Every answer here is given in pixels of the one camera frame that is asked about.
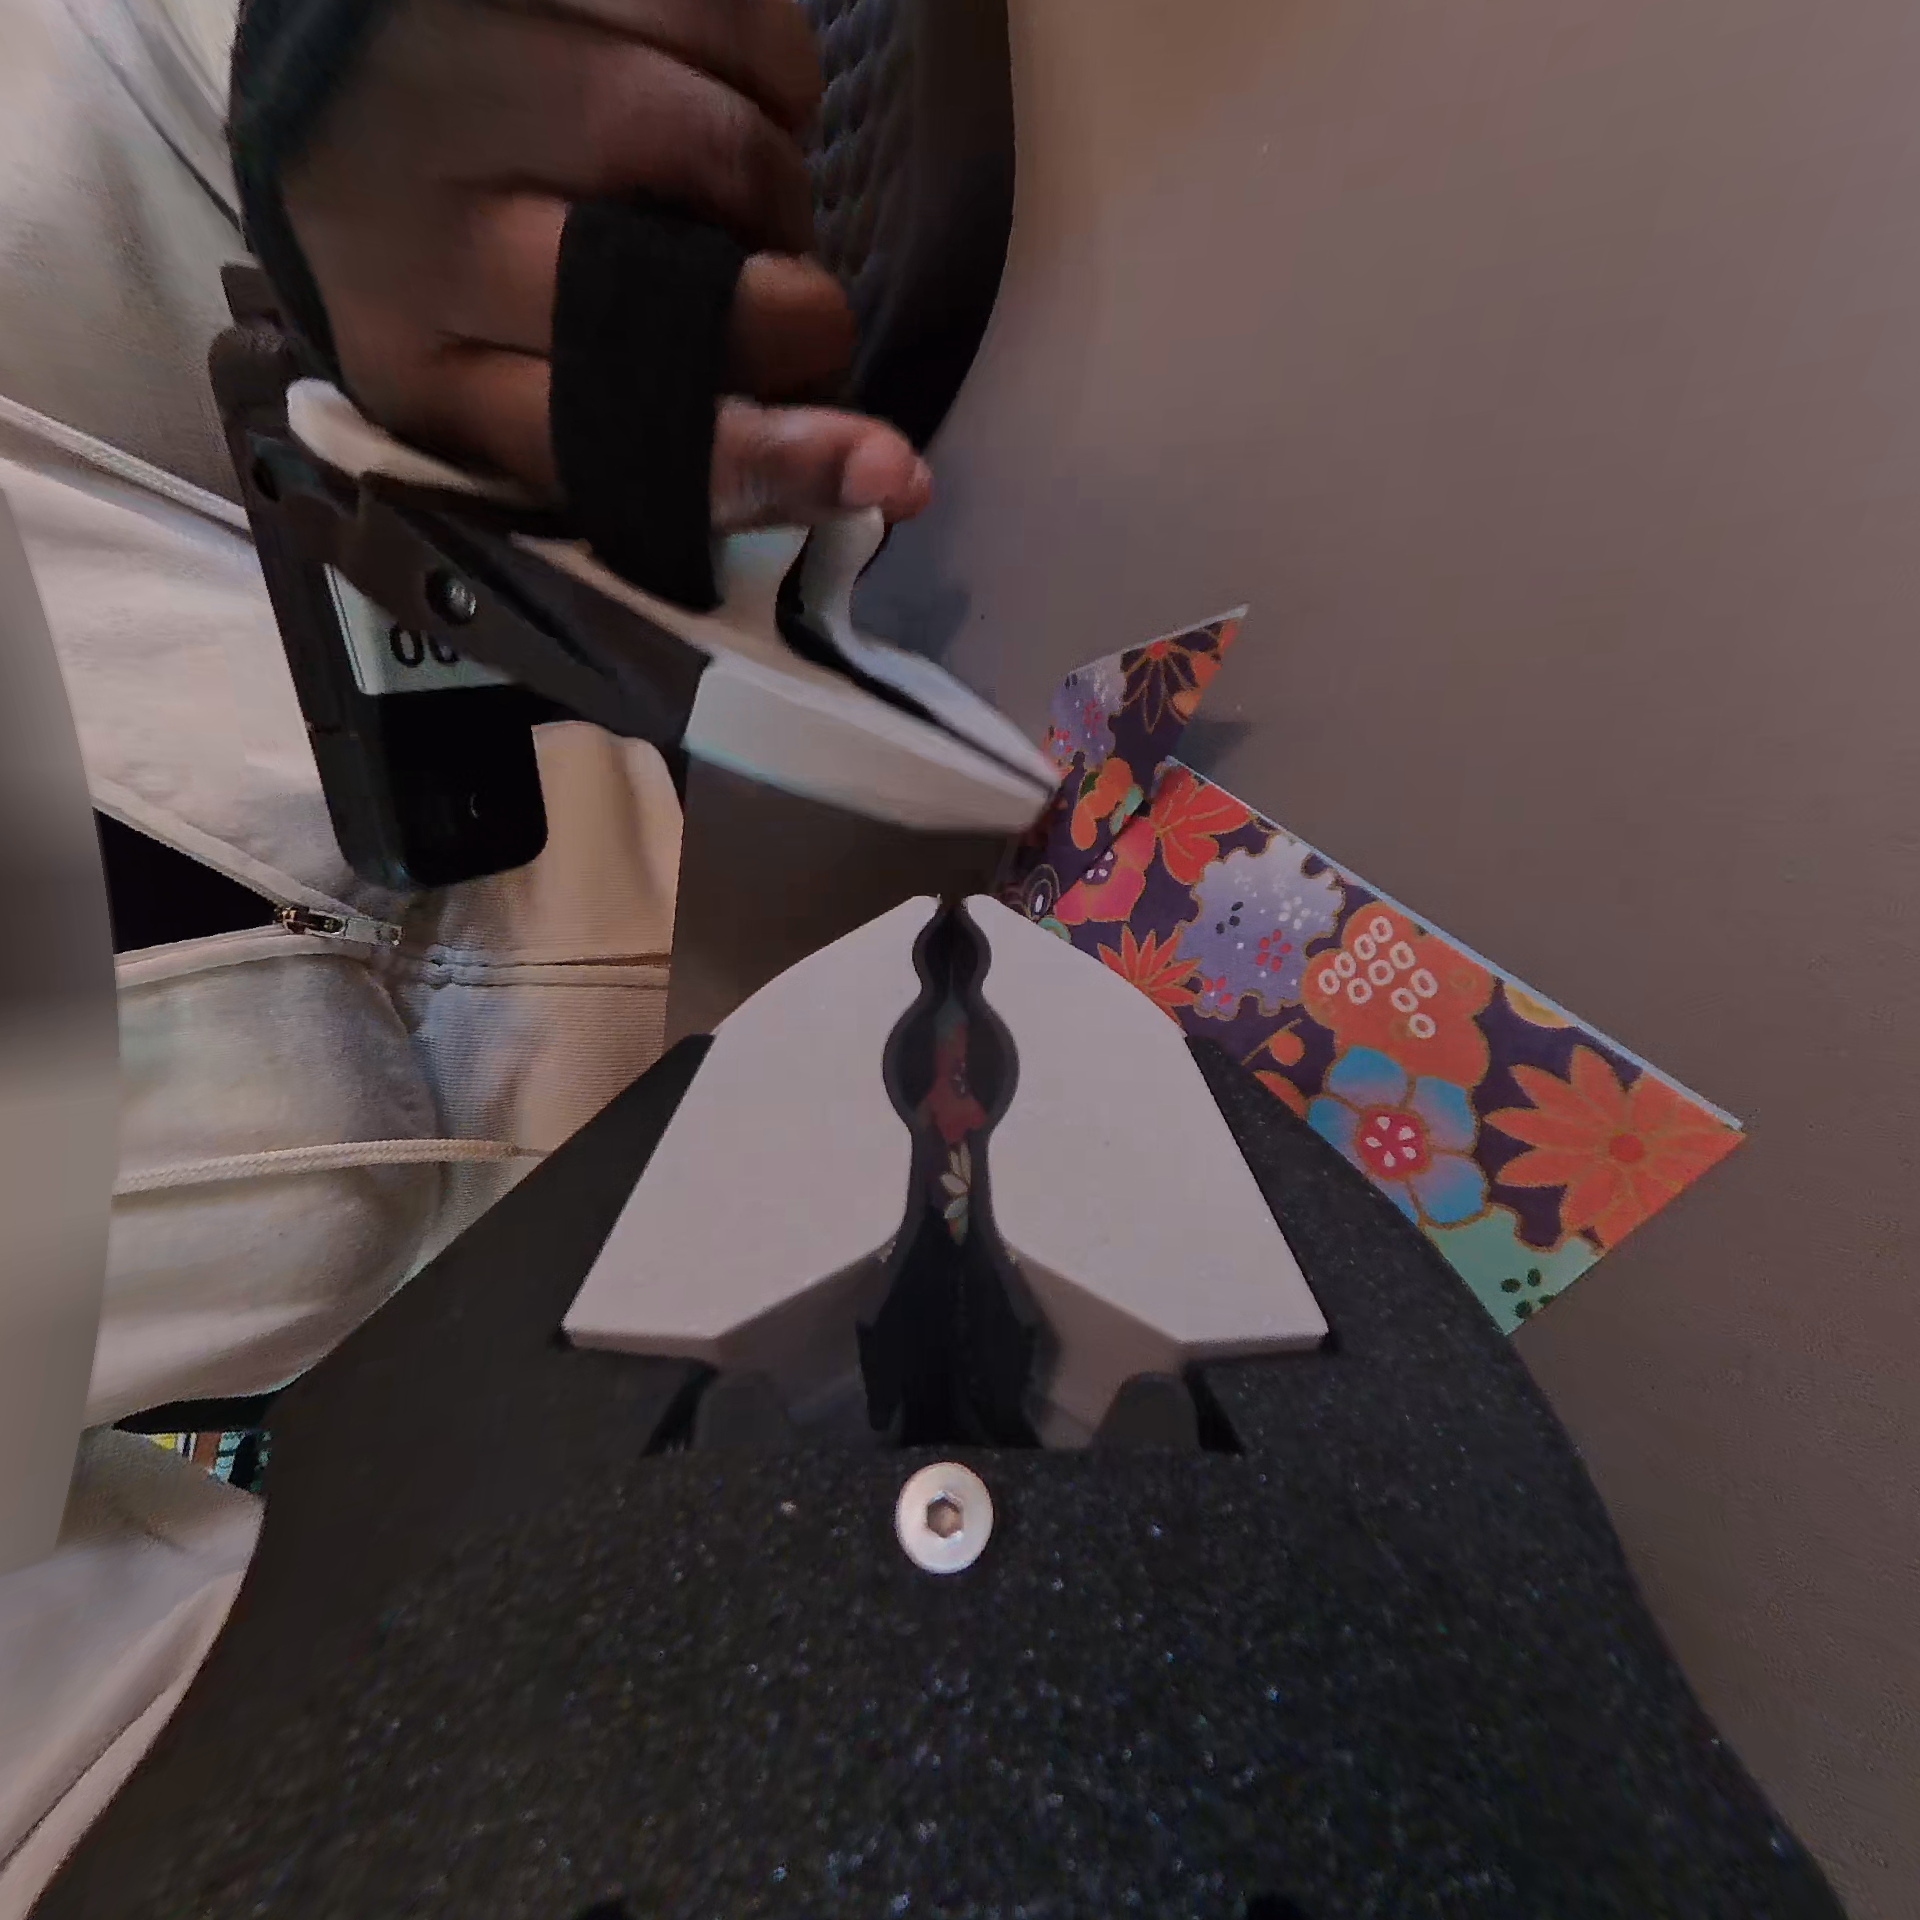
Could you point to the dark flower origami paper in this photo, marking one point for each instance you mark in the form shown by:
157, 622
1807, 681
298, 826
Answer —
1412, 1050

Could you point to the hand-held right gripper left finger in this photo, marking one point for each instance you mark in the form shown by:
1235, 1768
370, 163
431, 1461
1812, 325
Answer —
767, 1172

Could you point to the person's light jacket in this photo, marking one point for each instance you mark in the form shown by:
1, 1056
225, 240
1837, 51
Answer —
391, 1050

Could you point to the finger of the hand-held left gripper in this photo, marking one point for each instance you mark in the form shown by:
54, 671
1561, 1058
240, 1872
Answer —
842, 753
899, 677

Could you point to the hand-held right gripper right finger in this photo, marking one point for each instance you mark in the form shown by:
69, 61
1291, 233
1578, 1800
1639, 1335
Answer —
1141, 1172

